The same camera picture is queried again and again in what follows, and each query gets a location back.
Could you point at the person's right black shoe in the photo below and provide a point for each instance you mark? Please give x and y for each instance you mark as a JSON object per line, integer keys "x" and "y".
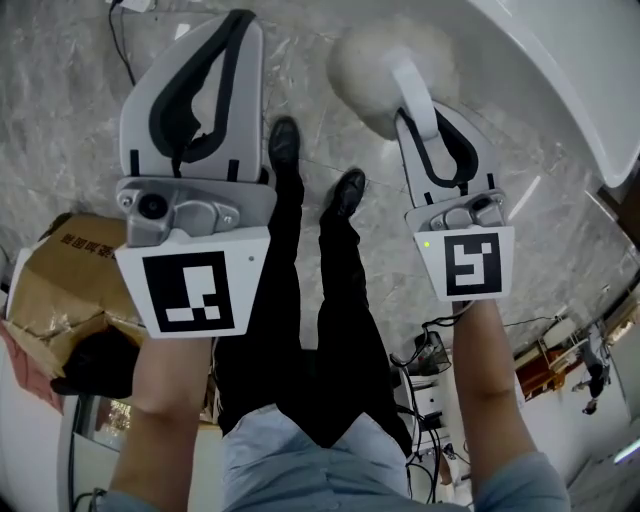
{"x": 350, "y": 192}

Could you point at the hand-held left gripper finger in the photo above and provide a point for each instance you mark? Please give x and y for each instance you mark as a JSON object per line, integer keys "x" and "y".
{"x": 137, "y": 125}
{"x": 245, "y": 100}

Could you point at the person's light blue shirt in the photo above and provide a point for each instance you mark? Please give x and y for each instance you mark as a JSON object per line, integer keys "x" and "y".
{"x": 300, "y": 465}

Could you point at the white drawer cabinet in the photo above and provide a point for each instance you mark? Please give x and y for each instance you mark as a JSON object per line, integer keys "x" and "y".
{"x": 435, "y": 400}

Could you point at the person's black trousers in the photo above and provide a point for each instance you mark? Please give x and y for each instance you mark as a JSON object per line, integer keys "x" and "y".
{"x": 345, "y": 325}

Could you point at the brown cardboard box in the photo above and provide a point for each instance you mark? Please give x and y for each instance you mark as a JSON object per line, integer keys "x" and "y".
{"x": 60, "y": 290}

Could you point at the wooden furniture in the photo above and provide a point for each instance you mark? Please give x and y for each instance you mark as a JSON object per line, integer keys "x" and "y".
{"x": 550, "y": 360}

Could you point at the beige fluffy cleaning tool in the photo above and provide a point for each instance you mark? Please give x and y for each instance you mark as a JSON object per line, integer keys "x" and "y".
{"x": 370, "y": 75}

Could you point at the black mesh basket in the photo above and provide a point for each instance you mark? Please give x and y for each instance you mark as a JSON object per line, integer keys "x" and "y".
{"x": 434, "y": 352}

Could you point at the person's black shoe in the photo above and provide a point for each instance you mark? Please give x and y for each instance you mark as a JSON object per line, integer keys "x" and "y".
{"x": 350, "y": 192}
{"x": 284, "y": 142}

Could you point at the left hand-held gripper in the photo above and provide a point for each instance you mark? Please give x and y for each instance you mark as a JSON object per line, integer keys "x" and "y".
{"x": 200, "y": 280}

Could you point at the person's left black shoe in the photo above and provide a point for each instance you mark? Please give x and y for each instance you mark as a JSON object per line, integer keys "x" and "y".
{"x": 284, "y": 142}

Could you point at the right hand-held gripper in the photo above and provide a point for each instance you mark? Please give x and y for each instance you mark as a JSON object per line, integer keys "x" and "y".
{"x": 470, "y": 260}

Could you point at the black bag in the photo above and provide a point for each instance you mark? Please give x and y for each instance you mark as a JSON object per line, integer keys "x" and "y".
{"x": 95, "y": 365}

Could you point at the person's right forearm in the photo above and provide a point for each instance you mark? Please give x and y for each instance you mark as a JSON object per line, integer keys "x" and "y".
{"x": 490, "y": 375}

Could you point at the person's left forearm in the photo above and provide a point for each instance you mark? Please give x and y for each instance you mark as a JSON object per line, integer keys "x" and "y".
{"x": 160, "y": 425}

